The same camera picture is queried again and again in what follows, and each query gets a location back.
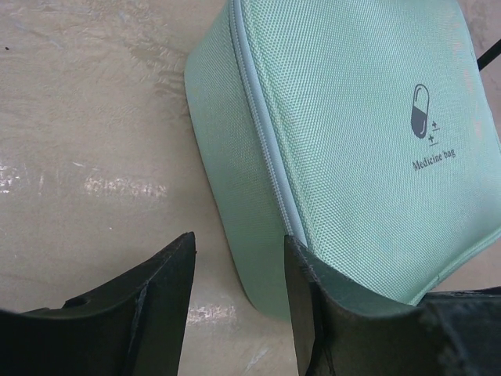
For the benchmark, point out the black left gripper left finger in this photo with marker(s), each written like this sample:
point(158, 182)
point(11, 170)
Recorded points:
point(132, 325)

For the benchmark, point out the mint green medicine case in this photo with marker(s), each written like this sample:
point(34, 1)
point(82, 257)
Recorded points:
point(359, 127)

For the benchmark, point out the black music stand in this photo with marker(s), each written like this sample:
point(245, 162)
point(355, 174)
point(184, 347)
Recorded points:
point(489, 55)

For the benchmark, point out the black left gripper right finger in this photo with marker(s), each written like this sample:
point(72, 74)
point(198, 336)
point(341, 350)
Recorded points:
point(342, 328)

